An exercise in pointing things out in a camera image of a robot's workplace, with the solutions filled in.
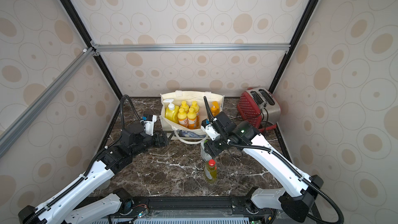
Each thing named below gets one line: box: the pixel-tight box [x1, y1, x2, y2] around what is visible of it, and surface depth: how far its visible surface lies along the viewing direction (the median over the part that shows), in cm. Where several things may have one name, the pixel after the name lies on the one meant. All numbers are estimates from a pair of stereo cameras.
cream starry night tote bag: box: [159, 90, 225, 140], surface depth 86 cm
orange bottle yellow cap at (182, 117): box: [177, 107, 189, 129], surface depth 87 cm
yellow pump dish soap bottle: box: [163, 98, 180, 124], surface depth 87 cm
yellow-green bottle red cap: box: [204, 158, 218, 182], surface depth 72 cm
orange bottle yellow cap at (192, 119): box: [187, 107, 197, 130], surface depth 87 cm
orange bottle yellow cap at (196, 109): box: [190, 100, 200, 119], surface depth 89 cm
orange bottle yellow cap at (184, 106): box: [179, 100, 190, 113], surface depth 89 cm
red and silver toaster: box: [237, 87, 281, 132], surface depth 96 cm
